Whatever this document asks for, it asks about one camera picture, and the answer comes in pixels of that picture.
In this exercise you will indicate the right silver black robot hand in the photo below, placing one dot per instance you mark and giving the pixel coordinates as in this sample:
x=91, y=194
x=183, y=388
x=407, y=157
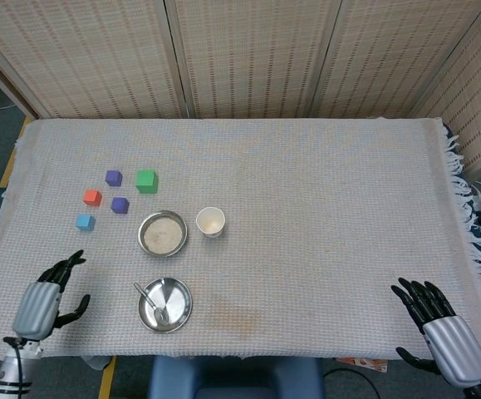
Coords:
x=456, y=351

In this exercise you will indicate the blue chair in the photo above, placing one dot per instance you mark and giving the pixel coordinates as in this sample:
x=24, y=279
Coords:
x=232, y=378

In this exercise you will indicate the green cube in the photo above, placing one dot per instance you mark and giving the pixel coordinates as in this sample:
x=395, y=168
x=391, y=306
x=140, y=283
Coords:
x=146, y=181

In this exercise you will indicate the steel bowl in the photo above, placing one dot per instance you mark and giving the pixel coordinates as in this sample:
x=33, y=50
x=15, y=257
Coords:
x=142, y=245

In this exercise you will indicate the light blue cube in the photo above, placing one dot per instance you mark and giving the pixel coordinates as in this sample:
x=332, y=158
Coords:
x=85, y=223

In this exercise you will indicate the purple cube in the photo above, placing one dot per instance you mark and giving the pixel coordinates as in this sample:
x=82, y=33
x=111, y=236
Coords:
x=120, y=205
x=114, y=178

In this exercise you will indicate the white woven tablecloth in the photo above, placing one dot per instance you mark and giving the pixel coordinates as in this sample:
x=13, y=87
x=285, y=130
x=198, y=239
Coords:
x=306, y=249

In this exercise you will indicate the orange cube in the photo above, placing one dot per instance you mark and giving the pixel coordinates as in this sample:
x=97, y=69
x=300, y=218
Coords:
x=92, y=198

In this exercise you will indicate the woven folding screen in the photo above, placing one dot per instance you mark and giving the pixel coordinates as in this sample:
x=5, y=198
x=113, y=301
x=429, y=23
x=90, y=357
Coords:
x=244, y=58

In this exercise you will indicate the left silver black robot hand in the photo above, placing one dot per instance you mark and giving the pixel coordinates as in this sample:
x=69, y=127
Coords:
x=36, y=307

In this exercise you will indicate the steel plate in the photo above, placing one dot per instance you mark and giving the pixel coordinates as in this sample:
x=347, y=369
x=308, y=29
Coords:
x=178, y=299

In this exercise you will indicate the metal spoon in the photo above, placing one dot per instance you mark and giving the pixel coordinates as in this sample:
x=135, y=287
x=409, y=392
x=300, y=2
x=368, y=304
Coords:
x=162, y=316

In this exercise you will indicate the white paper cup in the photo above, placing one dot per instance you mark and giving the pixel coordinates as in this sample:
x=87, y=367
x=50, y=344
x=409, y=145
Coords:
x=211, y=222

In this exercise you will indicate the white powder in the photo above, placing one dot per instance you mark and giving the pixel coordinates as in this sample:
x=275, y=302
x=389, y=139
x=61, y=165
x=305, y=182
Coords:
x=163, y=234

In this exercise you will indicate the orange white package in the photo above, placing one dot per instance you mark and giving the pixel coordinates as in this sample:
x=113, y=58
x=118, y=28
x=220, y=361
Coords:
x=364, y=365

